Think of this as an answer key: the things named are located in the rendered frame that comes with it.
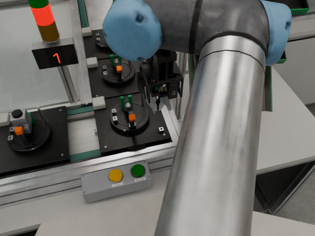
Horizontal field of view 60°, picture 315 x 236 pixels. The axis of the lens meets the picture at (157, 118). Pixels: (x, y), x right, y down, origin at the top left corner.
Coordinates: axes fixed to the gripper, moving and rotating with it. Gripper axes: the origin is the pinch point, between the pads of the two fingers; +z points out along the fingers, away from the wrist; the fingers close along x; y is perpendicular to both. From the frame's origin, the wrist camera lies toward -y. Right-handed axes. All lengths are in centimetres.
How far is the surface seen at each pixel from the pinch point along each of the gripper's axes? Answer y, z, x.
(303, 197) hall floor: -6, 123, 102
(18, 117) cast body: -18.6, 14.6, -38.7
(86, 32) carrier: -76, 25, -15
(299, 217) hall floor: 5, 123, 91
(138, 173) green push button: 2.8, 26.1, -6.5
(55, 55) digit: -29.1, 2.2, -24.0
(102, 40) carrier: -67, 24, -8
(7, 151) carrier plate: -16, 26, -46
